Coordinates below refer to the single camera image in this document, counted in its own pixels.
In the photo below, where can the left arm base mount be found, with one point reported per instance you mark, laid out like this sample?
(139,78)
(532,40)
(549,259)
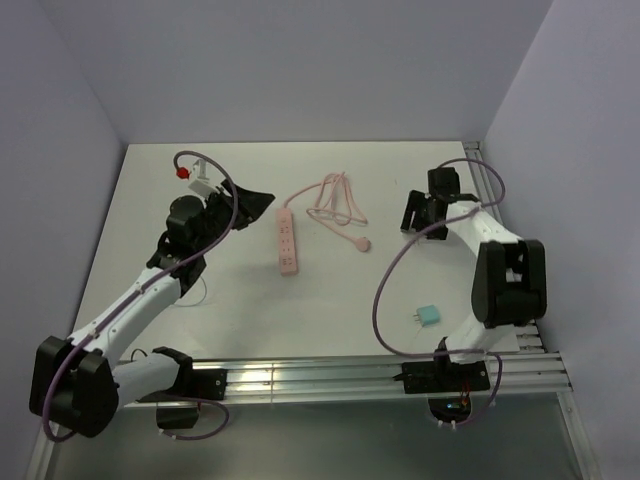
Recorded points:
(205,387)

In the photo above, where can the pink power strip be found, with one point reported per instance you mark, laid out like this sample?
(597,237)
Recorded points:
(288,264)

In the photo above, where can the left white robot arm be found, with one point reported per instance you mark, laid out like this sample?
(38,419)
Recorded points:
(77,382)

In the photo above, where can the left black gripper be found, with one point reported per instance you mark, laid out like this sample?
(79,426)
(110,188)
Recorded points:
(249,205)

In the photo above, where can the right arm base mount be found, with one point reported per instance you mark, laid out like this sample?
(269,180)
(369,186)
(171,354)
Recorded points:
(440,376)

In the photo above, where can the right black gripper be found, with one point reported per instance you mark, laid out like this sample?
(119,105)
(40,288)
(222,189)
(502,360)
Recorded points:
(416,201)

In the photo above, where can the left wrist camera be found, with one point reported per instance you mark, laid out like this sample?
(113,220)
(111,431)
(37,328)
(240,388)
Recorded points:
(199,182)

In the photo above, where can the teal plug adapter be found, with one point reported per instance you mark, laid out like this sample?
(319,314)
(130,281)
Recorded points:
(427,316)

